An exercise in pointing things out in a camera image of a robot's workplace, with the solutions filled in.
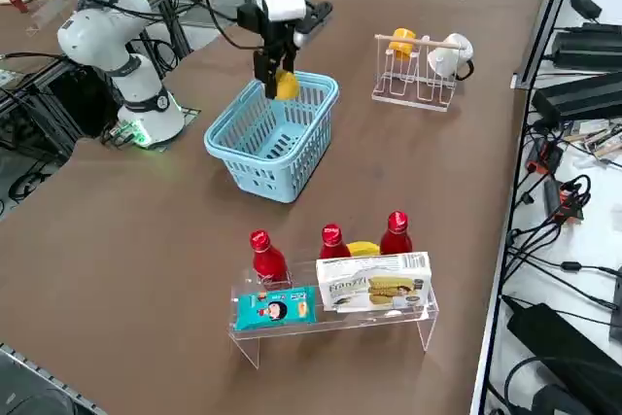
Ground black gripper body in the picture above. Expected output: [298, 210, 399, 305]
[237, 3, 298, 50]

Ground yellow lemon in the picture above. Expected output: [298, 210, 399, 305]
[271, 69, 300, 101]

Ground red drink bottle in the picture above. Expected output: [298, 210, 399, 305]
[379, 210, 414, 256]
[319, 224, 352, 260]
[249, 228, 292, 290]

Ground blue plastic basket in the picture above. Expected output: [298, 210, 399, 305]
[203, 70, 340, 205]

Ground yellow green star fruit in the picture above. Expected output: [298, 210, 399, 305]
[347, 240, 381, 257]

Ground clear acrylic rack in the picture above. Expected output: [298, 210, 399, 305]
[227, 249, 441, 371]

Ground yellow cup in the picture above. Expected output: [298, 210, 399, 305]
[387, 27, 417, 61]

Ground white mug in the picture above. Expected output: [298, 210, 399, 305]
[427, 32, 475, 82]

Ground teal snack packet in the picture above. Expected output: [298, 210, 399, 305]
[234, 286, 318, 332]

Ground white biscuit box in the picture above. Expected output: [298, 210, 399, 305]
[315, 252, 433, 313]

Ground orange black connector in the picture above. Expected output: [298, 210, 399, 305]
[527, 137, 565, 176]
[542, 179, 587, 225]

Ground long black power brick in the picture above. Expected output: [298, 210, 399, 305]
[531, 72, 622, 122]

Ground small black power adapter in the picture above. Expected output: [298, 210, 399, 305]
[567, 0, 604, 20]

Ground printed paper strips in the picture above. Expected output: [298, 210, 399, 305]
[568, 118, 622, 163]

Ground large black power brick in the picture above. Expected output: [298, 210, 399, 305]
[504, 301, 622, 387]

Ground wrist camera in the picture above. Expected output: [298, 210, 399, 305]
[294, 0, 335, 50]

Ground wire cup rack wooden rod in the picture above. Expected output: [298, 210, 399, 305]
[371, 33, 475, 115]

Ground aluminium frame post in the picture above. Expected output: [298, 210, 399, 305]
[509, 0, 584, 90]

